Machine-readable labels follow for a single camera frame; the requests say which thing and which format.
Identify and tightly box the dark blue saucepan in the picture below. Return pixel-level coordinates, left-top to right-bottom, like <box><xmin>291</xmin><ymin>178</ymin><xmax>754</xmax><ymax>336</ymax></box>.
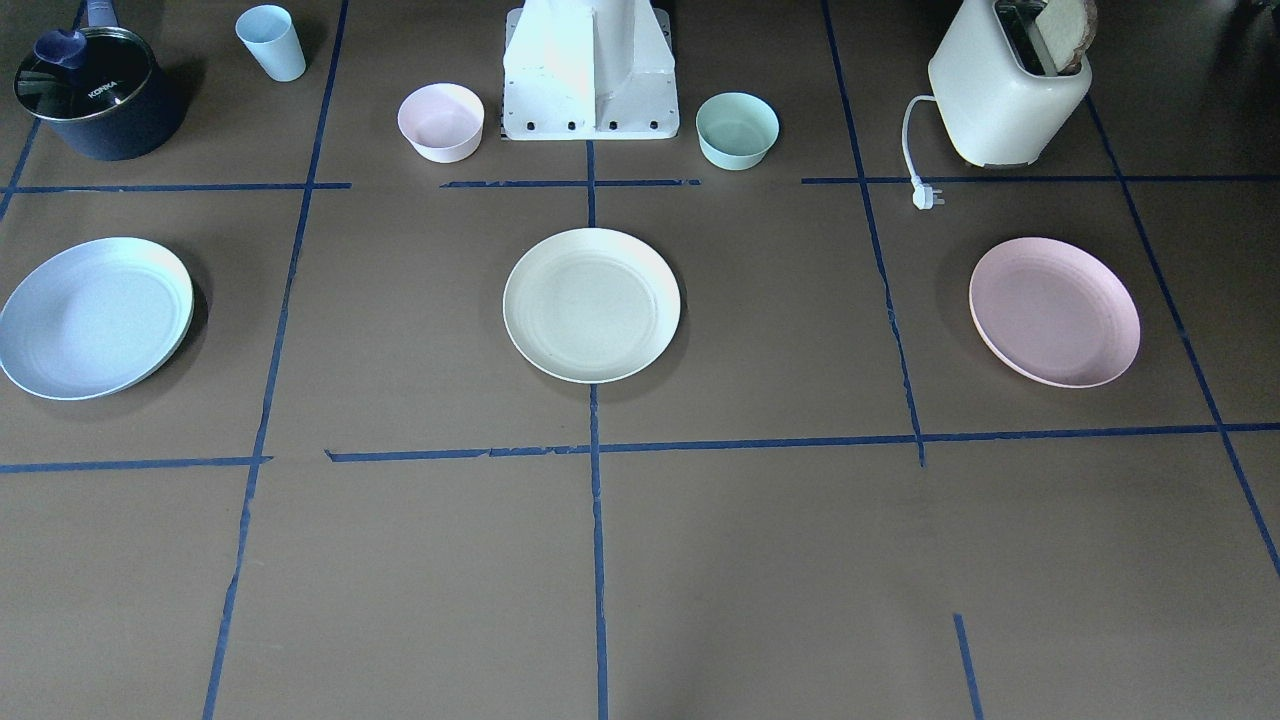
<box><xmin>27</xmin><ymin>1</ymin><xmax>186</xmax><ymax>161</ymax></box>

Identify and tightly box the cream toaster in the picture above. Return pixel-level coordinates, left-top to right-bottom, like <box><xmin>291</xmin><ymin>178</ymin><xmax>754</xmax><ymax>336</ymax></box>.
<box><xmin>928</xmin><ymin>1</ymin><xmax>1093</xmax><ymax>168</ymax></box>

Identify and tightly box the bread slice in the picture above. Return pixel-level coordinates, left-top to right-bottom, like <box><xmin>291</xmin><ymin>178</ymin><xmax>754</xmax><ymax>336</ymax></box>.
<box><xmin>1034</xmin><ymin>0</ymin><xmax>1098</xmax><ymax>76</ymax></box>

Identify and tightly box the pink plate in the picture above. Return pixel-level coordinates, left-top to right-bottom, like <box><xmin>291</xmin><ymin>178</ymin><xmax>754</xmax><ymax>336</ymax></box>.
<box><xmin>968</xmin><ymin>237</ymin><xmax>1142</xmax><ymax>389</ymax></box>

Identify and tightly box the glass pot lid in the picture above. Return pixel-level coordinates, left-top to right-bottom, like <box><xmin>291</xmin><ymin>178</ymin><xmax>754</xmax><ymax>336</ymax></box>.
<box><xmin>13</xmin><ymin>26</ymin><xmax>157</xmax><ymax>122</ymax></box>

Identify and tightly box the green bowl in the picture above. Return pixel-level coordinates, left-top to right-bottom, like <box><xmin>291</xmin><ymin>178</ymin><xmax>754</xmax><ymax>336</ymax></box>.
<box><xmin>695</xmin><ymin>92</ymin><xmax>781</xmax><ymax>170</ymax></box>

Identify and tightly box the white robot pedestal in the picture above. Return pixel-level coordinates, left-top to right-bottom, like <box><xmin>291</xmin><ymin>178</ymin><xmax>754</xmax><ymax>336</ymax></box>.
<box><xmin>500</xmin><ymin>1</ymin><xmax>680</xmax><ymax>141</ymax></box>

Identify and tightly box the cream plate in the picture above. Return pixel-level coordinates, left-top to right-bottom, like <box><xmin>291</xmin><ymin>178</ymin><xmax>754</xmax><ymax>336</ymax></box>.
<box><xmin>502</xmin><ymin>228</ymin><xmax>682</xmax><ymax>384</ymax></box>

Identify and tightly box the blue plate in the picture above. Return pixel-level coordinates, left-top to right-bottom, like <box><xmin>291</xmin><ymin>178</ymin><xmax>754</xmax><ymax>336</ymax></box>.
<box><xmin>1</xmin><ymin>237</ymin><xmax>195</xmax><ymax>401</ymax></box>

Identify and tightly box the pink bowl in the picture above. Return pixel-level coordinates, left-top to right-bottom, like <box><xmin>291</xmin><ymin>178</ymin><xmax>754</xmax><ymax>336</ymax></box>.
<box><xmin>396</xmin><ymin>83</ymin><xmax>486</xmax><ymax>164</ymax></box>

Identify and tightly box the white toaster power cord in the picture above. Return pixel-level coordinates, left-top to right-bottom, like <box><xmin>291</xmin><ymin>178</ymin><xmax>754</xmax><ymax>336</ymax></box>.
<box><xmin>902</xmin><ymin>95</ymin><xmax>946</xmax><ymax>211</ymax></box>

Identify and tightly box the light blue cup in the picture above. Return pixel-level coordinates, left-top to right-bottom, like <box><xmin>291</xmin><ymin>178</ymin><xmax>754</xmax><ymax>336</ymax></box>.
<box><xmin>236</xmin><ymin>4</ymin><xmax>306</xmax><ymax>82</ymax></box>

